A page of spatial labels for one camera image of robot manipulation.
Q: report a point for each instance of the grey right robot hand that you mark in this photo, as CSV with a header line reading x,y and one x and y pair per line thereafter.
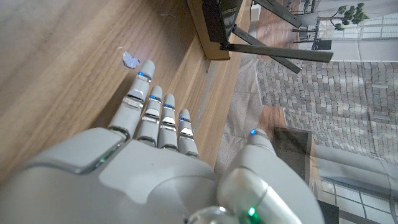
x,y
140,180

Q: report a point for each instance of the black router with antennas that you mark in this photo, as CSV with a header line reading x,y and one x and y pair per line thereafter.
x,y
217,18

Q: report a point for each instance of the flat brown cardboard box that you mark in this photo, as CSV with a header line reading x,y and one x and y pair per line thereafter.
x,y
214,52

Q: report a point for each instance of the small crumpled white scrap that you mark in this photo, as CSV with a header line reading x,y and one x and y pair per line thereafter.
x,y
130,61

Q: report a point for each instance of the white power strip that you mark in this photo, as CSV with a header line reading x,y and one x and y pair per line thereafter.
x,y
255,12

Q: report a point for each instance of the printed office scene backdrop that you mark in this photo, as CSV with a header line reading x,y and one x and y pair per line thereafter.
x,y
342,109

